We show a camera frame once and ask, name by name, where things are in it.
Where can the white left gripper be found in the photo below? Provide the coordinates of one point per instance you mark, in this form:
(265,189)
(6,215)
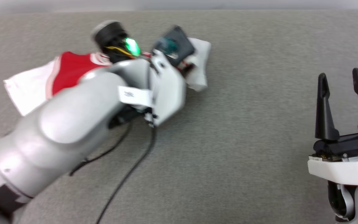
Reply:
(169,93)

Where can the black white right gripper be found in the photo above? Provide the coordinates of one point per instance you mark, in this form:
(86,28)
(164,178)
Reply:
(346,168)

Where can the red white basketball jersey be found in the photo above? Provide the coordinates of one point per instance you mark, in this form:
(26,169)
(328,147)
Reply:
(70,71)

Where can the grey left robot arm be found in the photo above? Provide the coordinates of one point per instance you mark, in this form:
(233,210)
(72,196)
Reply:
(73,118)

